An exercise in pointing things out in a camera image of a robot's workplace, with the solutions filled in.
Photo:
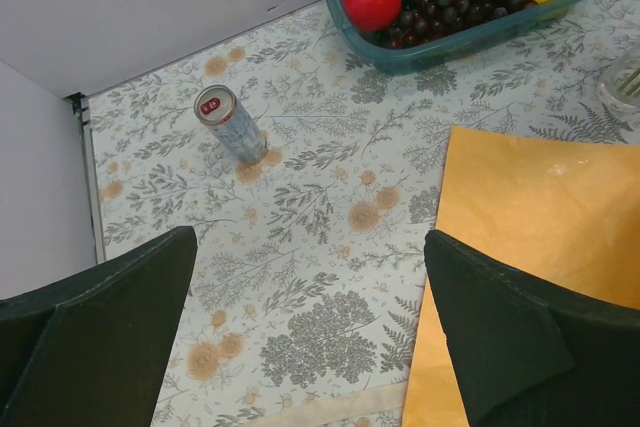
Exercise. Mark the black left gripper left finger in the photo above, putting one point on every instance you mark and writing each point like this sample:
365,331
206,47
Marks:
92,349

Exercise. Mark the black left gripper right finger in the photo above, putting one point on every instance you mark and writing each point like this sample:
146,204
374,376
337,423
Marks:
528,352

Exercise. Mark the cream printed ribbon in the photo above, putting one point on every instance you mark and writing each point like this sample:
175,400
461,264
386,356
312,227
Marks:
378,399

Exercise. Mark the orange paper bouquet wrap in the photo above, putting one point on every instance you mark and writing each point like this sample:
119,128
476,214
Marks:
566,212

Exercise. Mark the clear glass vase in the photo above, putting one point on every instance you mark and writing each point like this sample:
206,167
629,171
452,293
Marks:
618,86

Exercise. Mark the silver drink can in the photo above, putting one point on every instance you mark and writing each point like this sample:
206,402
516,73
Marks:
219,109

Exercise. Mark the blue plastic fruit container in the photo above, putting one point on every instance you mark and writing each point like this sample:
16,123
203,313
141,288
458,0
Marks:
453,47

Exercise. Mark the dark grape bunch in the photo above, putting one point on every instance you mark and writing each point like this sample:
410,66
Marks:
423,21

